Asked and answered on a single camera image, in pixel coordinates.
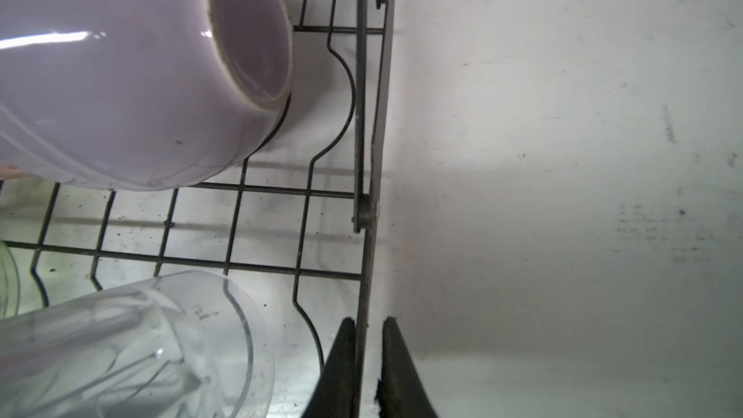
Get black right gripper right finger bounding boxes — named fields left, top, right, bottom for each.
left=375, top=317, right=438, bottom=418

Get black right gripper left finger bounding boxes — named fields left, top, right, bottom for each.
left=302, top=317, right=356, bottom=418

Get black two-tier dish rack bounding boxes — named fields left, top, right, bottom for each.
left=1, top=0, right=395, bottom=417

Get lilac ceramic bowl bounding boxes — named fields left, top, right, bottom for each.
left=1, top=0, right=295, bottom=191

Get clear glass tumbler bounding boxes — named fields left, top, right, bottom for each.
left=1, top=271, right=275, bottom=417

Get red patterned bowl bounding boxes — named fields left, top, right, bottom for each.
left=0, top=164, right=26, bottom=181

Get green glass tumbler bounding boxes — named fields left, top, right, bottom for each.
left=0, top=242, right=21, bottom=319

